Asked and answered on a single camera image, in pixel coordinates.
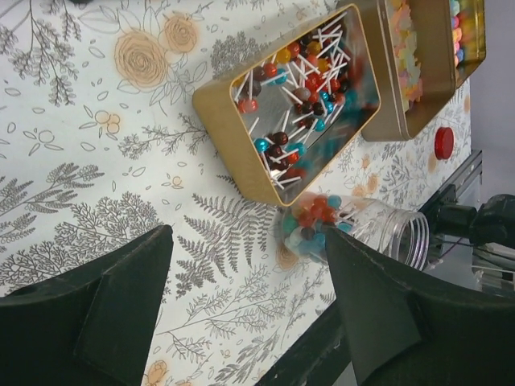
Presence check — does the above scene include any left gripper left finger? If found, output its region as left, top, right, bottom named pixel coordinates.
left=1, top=225, right=173, bottom=385

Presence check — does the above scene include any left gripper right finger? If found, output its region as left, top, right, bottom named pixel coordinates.
left=326, top=228, right=514, bottom=385

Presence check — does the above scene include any clear glass jar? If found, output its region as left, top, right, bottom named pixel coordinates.
left=280, top=192, right=430, bottom=270

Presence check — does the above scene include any red jar lid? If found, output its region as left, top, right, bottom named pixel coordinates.
left=434, top=127, right=455, bottom=160

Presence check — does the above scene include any popsicle candy tin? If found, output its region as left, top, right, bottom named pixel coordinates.
left=353, top=1, right=456, bottom=142

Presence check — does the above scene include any star candy tin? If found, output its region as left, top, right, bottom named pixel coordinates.
left=449, top=0, right=487, bottom=88

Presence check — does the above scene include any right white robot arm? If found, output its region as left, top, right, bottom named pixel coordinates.
left=435, top=194, right=514, bottom=298

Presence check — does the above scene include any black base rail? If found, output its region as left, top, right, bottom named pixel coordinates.
left=253, top=149, right=484, bottom=386

